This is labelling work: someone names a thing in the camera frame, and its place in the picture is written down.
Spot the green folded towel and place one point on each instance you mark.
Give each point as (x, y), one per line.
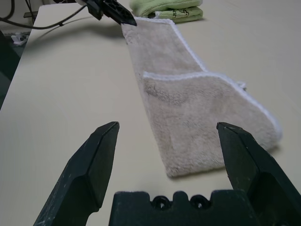
(183, 14)

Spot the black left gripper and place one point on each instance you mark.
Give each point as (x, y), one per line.
(96, 7)

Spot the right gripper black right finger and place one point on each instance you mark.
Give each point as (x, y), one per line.
(254, 169)

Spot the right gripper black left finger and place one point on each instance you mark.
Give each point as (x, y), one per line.
(87, 169)

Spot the beige towel white trim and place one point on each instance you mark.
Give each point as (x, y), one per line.
(188, 113)

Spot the small white plastic object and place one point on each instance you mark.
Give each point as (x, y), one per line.
(20, 40)

